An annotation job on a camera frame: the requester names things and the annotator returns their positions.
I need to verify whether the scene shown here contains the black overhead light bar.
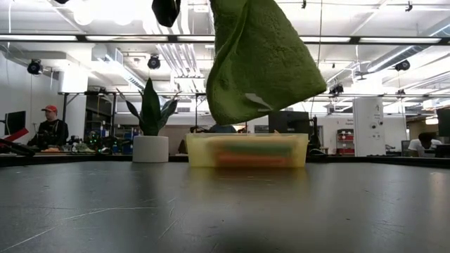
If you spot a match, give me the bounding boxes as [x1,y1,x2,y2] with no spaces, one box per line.
[0,33,450,46]

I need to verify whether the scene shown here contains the black monitor on stand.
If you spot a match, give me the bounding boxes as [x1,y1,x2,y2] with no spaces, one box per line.
[268,110,323,155]

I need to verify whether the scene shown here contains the dark shelf unit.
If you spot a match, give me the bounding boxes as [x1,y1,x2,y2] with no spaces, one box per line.
[84,90,117,141]

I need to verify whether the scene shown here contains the green microfiber towel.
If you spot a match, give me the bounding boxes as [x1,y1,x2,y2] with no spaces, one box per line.
[205,0,328,127]

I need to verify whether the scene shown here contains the black wall monitor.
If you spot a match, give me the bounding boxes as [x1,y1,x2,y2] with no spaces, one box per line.
[4,110,27,136]

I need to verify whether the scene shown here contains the black desk monitor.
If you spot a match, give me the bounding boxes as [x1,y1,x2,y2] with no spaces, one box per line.
[437,107,450,138]

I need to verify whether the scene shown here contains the green snake plant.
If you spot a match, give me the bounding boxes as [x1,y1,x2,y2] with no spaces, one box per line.
[117,77,179,137]

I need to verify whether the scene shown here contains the red parts shelf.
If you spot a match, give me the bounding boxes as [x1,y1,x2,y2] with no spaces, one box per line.
[336,128,354,156]

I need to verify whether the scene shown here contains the white pillar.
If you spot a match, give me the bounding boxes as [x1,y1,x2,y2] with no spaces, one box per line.
[352,96,385,157]

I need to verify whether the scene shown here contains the person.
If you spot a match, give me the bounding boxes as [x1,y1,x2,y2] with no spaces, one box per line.
[407,131,442,157]
[27,104,70,149]
[208,123,238,134]

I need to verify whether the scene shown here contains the yellow translucent plastic bin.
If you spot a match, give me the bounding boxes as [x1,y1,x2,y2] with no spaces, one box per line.
[186,132,310,169]

